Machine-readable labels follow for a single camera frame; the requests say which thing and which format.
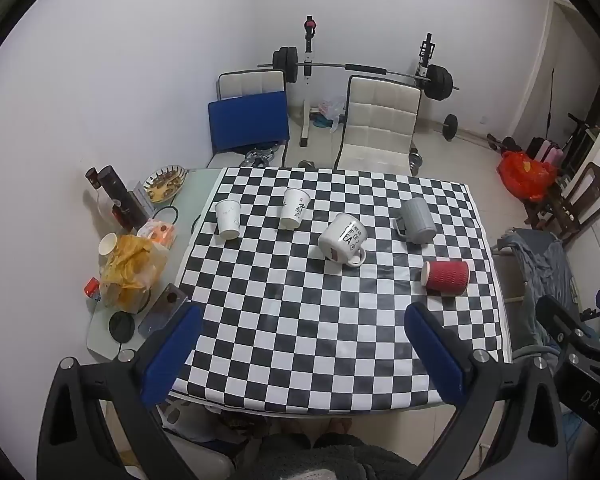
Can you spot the red ribbed paper cup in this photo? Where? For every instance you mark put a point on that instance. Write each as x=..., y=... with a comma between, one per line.
x=447, y=276

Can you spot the white plastic bag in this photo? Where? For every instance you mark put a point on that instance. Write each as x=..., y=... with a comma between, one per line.
x=332, y=110

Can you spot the black barbell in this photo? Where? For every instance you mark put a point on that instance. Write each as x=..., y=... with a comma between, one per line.
x=370, y=67

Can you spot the grey cloth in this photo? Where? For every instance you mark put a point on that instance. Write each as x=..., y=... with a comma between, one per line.
x=545, y=270

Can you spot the black folding scooter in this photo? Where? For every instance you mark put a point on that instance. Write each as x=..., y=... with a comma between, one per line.
x=580, y=135

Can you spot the white barbell rack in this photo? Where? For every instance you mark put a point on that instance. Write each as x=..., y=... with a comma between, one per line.
x=307, y=85

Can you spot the small brown paper cup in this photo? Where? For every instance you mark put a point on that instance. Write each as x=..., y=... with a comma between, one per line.
x=107, y=244

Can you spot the yellow snack bag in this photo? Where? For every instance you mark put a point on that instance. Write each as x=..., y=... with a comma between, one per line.
x=132, y=270

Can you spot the white printed ceramic mug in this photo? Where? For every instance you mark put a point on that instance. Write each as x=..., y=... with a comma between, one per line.
x=341, y=240

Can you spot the orange snack packet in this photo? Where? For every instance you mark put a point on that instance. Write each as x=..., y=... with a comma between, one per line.
x=157, y=232

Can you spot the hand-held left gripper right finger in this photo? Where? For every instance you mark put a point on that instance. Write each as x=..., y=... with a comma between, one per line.
x=436, y=360

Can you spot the red plastic bag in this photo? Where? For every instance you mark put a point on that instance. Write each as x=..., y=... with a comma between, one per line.
x=525, y=175

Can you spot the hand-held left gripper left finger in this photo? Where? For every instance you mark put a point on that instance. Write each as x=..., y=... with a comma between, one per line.
x=172, y=355

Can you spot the white padded chair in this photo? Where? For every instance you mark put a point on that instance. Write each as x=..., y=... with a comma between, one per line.
x=377, y=125
x=250, y=82

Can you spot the white paper cup black print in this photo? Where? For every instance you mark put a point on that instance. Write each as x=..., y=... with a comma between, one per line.
x=295, y=209

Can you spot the black white checkered tablecloth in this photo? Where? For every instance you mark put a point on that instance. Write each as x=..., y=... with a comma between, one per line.
x=305, y=320

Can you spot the small black dumbbell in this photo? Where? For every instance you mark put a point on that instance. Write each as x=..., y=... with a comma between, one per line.
x=450, y=127

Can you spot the grey ribbed mug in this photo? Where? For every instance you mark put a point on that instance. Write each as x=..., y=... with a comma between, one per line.
x=416, y=221

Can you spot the plain white paper cup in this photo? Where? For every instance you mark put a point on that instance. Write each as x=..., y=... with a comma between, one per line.
x=227, y=220

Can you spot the dark cylindrical bottle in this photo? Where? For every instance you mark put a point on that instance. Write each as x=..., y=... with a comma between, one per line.
x=120, y=195

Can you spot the dark wooden chair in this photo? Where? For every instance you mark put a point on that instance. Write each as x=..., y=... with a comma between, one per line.
x=582, y=200

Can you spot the grey smartphone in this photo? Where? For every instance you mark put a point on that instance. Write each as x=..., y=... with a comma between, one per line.
x=162, y=310

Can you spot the black round lid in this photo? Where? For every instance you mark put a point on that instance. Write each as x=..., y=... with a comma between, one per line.
x=121, y=327

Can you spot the blue cushion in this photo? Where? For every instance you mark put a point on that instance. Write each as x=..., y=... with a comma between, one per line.
x=249, y=121

